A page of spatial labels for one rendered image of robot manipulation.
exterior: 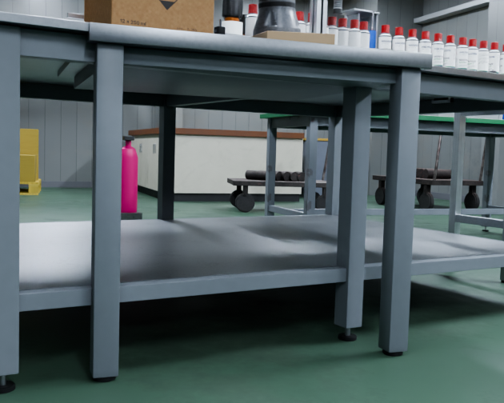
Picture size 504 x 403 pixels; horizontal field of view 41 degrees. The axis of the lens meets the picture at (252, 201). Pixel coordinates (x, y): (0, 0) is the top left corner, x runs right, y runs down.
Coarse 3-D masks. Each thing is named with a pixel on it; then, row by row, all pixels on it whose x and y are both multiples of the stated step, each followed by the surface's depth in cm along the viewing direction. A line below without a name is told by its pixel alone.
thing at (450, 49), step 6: (450, 36) 295; (450, 42) 296; (444, 48) 297; (450, 48) 295; (444, 54) 297; (450, 54) 295; (444, 60) 297; (450, 60) 295; (444, 66) 297; (450, 66) 295
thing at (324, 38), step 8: (264, 32) 201; (272, 32) 200; (280, 32) 200; (288, 32) 201; (296, 32) 202; (288, 40) 201; (296, 40) 202; (304, 40) 203; (312, 40) 204; (320, 40) 205; (328, 40) 206
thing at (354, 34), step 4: (352, 20) 267; (356, 20) 267; (352, 24) 268; (356, 24) 267; (352, 28) 268; (356, 28) 267; (352, 32) 267; (356, 32) 267; (360, 32) 268; (352, 36) 267; (356, 36) 267; (360, 36) 268; (352, 40) 267; (356, 40) 267; (360, 40) 269; (348, 44) 268; (352, 44) 267; (356, 44) 267
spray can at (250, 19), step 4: (252, 4) 244; (256, 4) 245; (252, 8) 245; (256, 8) 245; (248, 12) 246; (252, 12) 245; (256, 12) 245; (248, 16) 244; (252, 16) 244; (256, 16) 244; (248, 20) 244; (252, 20) 244; (248, 24) 245; (252, 24) 244; (248, 28) 245; (252, 28) 244; (248, 32) 245; (252, 32) 244
